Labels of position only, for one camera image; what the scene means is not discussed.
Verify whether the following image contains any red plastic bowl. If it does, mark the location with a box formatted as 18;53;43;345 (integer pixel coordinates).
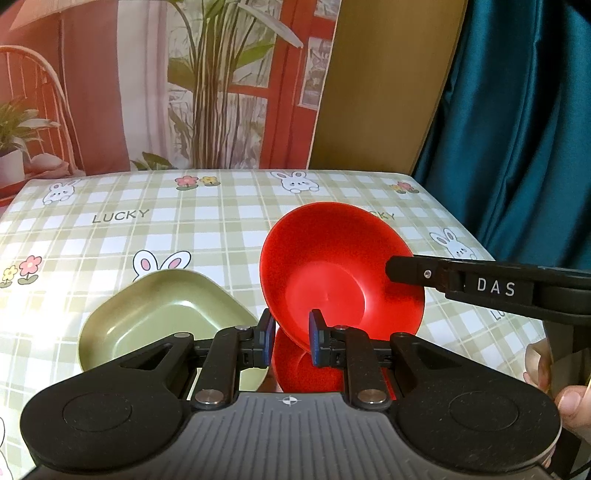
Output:
259;202;425;350
270;325;399;400

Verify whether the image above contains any person's right hand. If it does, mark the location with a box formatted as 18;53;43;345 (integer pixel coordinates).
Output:
523;339;590;443

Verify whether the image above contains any green square plate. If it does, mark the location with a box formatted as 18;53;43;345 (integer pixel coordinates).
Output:
78;270;257;371

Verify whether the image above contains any teal curtain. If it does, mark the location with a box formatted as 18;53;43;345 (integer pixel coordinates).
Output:
414;1;590;270

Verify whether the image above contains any green plaid bunny tablecloth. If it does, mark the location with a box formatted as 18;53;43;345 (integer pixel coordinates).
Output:
0;169;551;480

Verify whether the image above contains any wooden headboard panel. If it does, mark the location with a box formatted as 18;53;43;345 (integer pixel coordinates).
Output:
310;0;469;174

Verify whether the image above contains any printed room backdrop cloth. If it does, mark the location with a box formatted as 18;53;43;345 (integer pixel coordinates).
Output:
1;1;341;204

